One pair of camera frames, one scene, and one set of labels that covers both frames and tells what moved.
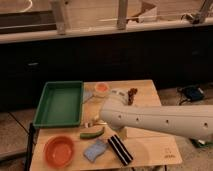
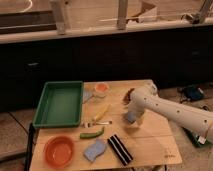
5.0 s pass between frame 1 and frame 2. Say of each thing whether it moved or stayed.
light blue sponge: stayed
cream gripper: moved
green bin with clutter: stayed
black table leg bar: stayed
